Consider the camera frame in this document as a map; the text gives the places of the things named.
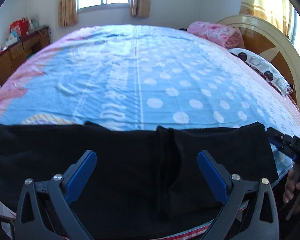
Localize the black pants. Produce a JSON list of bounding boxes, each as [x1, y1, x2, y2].
[[0, 122, 279, 239]]

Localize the wooden desk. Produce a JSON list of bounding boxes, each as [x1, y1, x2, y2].
[[0, 25, 51, 86]]

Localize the wooden headboard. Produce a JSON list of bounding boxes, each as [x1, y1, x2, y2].
[[218, 15, 300, 109]]

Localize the left beige curtain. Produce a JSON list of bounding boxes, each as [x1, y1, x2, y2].
[[58, 0, 78, 27]]

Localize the blue pink bed sheet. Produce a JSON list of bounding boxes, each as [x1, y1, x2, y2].
[[0, 25, 300, 239]]

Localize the right hand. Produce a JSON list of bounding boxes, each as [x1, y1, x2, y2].
[[283, 168, 300, 214]]

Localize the red gift bag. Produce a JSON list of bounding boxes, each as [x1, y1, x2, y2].
[[10, 18, 29, 37]]

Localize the yellow side curtain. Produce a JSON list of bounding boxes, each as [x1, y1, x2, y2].
[[239, 0, 296, 41]]

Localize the pink folded blanket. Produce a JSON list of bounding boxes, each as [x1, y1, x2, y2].
[[187, 21, 244, 49]]

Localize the polka dot pillow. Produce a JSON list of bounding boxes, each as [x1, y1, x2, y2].
[[228, 48, 294, 96]]

